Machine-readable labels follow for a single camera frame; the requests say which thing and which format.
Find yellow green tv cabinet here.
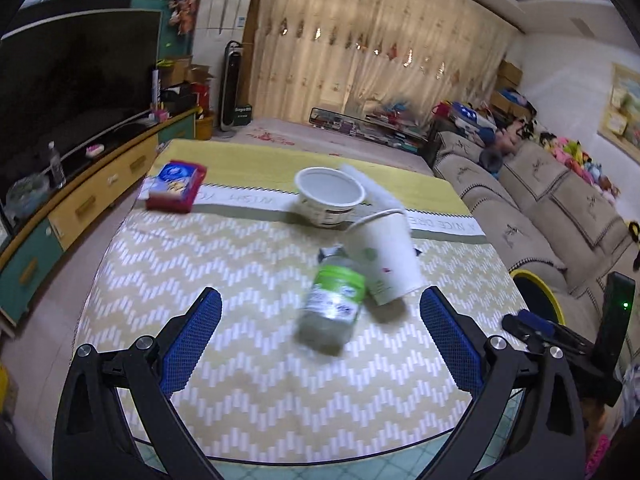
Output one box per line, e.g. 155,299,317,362
1,108,196,335

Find beige curtains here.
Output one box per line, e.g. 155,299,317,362
250,0,518,124

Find white paper bowl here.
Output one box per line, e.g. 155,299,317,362
294,167,366,228

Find green toothpick jar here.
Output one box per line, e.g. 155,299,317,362
296,252,367,356

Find glass ashtray bowl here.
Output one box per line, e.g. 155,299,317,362
6,174,50,219

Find white paper cup green leaf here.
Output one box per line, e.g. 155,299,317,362
343,209,424,306

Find pile of plush toys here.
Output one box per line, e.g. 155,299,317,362
538,131,620,204

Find floral beige floor mat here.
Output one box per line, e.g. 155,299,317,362
228,118,434,177

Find black tower fan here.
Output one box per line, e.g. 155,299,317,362
218,40,243,132

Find red tray with tissue pack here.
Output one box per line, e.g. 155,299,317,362
145,159,207,214

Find beige sofa with covers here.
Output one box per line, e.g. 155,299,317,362
425,131,639,340

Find white blue toothpaste box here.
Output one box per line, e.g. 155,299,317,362
318,245,345,263

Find yellow rimmed trash bin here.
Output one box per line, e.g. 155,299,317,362
510,269,565,325

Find clear water bottle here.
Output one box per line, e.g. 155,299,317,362
48,141,66,188

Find white standing air conditioner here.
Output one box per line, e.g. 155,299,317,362
192,0,250,79

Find black television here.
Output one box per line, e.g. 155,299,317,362
1,9,160,190

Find framed wall picture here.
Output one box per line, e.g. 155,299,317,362
598,63,640,162

